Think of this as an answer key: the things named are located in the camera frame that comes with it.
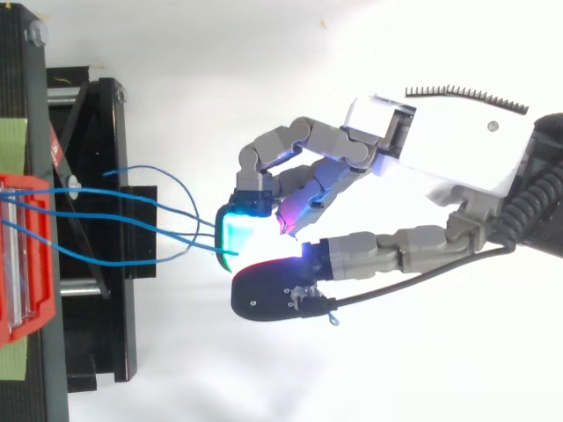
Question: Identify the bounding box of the thin black cable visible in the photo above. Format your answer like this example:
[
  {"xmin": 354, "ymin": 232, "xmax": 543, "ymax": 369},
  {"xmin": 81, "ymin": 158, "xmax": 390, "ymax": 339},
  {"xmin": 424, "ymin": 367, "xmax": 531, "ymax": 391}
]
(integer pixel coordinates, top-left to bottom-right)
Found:
[{"xmin": 323, "ymin": 244, "xmax": 516, "ymax": 327}]

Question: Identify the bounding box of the red bin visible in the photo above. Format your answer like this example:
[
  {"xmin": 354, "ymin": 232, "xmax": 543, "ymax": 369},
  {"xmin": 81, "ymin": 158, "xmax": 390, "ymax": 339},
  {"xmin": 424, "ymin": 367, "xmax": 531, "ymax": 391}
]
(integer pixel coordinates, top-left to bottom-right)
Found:
[{"xmin": 0, "ymin": 172, "xmax": 57, "ymax": 349}]

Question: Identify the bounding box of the black stand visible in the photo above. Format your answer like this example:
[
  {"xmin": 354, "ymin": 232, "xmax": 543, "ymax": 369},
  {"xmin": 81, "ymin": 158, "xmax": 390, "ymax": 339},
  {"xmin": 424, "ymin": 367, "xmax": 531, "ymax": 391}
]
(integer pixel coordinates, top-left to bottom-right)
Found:
[{"xmin": 0, "ymin": 0, "xmax": 158, "ymax": 422}]

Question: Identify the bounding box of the blue cable bundle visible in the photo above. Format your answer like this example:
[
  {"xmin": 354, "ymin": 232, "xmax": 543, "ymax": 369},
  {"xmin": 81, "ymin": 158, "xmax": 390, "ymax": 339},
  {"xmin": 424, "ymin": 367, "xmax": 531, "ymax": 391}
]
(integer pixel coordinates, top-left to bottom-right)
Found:
[{"xmin": 0, "ymin": 164, "xmax": 241, "ymax": 267}]

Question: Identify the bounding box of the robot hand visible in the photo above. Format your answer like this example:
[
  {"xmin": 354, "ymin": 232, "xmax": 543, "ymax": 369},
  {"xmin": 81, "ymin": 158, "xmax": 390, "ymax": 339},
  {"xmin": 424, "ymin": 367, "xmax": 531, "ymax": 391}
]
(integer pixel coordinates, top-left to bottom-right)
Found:
[{"xmin": 214, "ymin": 83, "xmax": 536, "ymax": 324}]

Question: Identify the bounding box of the black coiled cable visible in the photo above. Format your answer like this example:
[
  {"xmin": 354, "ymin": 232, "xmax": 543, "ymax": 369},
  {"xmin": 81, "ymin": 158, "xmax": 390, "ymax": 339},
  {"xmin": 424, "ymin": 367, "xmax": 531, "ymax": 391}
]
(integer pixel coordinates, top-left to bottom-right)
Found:
[{"xmin": 492, "ymin": 163, "xmax": 563, "ymax": 254}]

